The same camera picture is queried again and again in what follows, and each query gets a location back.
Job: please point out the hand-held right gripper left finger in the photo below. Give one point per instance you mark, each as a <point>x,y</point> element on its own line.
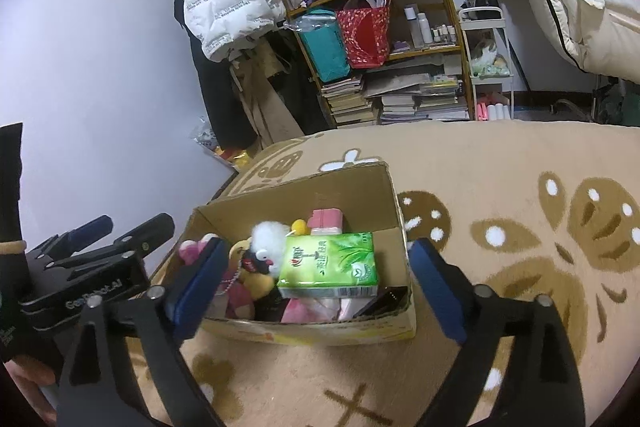
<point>200,287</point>

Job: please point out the row of small bottles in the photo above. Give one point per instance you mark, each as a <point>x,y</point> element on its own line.
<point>445,36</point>

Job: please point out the short white bottle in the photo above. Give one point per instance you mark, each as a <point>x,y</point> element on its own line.
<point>426,29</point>

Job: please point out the wooden shelf unit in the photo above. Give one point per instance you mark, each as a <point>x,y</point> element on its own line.
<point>430,52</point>

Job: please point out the pile of books and papers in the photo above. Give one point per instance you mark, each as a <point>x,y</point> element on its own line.
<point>420,102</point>

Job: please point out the pink and white rolls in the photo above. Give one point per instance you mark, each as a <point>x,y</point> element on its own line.
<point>495,109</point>

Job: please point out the green soft items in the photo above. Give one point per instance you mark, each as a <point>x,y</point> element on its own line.
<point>490,62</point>

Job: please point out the black hanging coat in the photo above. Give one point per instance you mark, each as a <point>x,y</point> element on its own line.
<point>220,107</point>

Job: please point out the dark maroon packet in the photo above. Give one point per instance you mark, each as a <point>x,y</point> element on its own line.
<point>387,302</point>

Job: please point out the dark green bag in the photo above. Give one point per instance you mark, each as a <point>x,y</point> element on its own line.
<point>620,104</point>

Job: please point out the beige hanging coat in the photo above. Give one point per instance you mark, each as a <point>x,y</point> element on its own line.
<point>265,107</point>

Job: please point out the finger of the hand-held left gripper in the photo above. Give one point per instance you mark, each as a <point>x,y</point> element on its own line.
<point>145,229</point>
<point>87,229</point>

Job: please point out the bag of colourful toys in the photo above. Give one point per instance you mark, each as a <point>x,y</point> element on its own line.
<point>210,142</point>

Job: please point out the white trolley cart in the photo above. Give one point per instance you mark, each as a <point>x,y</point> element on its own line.
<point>487,79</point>

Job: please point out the yellow bear plush toy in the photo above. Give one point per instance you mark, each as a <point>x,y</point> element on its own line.
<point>260,287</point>

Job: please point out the pink tissue pack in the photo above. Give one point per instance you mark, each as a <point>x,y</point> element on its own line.
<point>327,219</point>

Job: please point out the red gift bag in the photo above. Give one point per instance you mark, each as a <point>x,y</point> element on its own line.
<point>365,37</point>

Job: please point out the dark hanging garment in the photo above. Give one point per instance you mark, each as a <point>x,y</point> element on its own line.
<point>300,92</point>

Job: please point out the stack of old books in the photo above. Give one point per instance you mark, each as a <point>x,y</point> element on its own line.
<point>350,102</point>

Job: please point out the teal bag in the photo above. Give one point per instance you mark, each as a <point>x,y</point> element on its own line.
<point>325,52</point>

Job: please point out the cardboard box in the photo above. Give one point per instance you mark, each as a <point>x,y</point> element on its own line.
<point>310,187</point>

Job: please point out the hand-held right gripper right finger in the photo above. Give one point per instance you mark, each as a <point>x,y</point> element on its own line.
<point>440,287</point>

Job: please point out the person's left forearm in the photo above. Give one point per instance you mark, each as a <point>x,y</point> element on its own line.
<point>10,187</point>

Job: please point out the person's left hand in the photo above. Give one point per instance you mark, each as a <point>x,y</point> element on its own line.
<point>27,379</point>

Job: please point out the white fluffy plush toy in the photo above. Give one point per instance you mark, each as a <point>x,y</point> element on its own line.
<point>267,239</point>

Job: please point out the tall white bottle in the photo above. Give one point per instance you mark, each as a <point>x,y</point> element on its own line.
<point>412,27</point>

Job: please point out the pink plush toy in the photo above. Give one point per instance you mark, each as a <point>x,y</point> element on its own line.
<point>192,249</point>

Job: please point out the green tissue pack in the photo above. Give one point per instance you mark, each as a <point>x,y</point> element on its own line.
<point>325,267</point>

